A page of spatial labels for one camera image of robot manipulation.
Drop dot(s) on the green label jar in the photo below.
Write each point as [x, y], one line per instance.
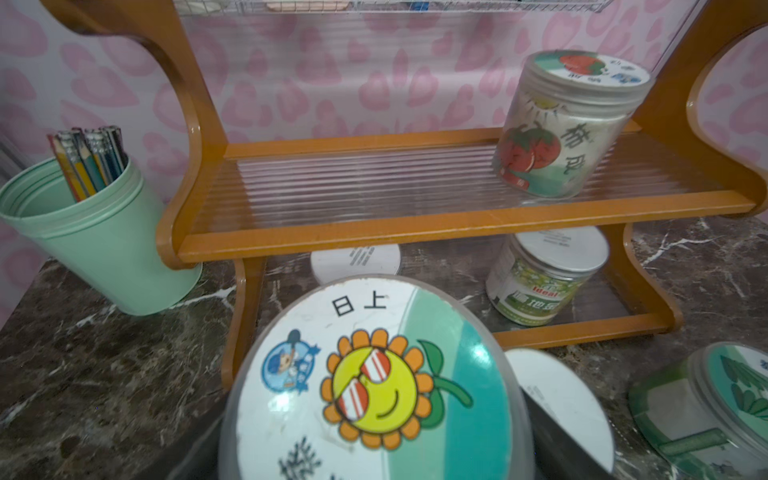
[537, 273]

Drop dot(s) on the tomato lid seed jar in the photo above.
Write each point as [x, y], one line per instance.
[567, 112]

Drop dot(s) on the mint green pencil cup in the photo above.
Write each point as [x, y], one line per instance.
[107, 240]

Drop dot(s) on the wooden three-tier shelf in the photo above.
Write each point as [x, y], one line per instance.
[246, 202]

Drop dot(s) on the white-lid jar bottom left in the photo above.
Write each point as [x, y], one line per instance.
[332, 265]

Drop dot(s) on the white wire wall basket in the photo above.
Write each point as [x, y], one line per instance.
[242, 8]

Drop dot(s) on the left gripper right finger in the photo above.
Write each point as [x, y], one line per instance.
[557, 455]

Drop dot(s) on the coloured pencils bundle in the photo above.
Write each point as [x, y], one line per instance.
[89, 159]

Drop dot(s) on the tall white-lid seed jar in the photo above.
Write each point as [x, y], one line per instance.
[567, 400]

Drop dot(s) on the sunflower lid seed jar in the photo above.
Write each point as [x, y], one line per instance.
[376, 377]

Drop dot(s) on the green leaf lid seed jar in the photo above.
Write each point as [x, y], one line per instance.
[707, 414]

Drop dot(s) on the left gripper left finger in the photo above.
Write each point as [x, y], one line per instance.
[194, 455]

